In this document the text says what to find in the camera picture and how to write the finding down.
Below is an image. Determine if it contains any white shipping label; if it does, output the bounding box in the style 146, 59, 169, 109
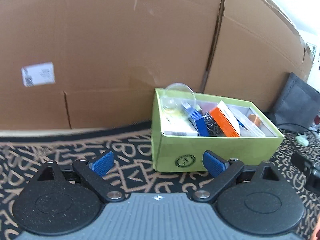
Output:
21, 62, 55, 87

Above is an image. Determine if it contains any blue square plastic jar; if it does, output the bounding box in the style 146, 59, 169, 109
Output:
182, 102, 209, 137

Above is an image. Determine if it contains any steel wool scrubber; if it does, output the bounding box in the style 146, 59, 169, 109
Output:
203, 112, 225, 137

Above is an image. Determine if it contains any large brown cardboard box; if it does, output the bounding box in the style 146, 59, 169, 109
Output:
1, 0, 313, 130

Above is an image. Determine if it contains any orange white box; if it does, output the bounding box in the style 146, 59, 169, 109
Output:
209, 100, 240, 138

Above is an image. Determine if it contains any tall small brown box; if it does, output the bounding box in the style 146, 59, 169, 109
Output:
248, 114, 261, 127

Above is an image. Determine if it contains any light green cardboard box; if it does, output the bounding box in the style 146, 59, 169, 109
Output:
151, 88, 284, 172

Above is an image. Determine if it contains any white barcode carton box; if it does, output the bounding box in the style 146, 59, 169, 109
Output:
161, 111, 199, 137

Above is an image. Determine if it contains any clear plastic cup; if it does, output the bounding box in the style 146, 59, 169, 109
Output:
161, 83, 196, 111

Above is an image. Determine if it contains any dark grey fabric bag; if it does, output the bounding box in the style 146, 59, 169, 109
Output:
267, 73, 319, 133

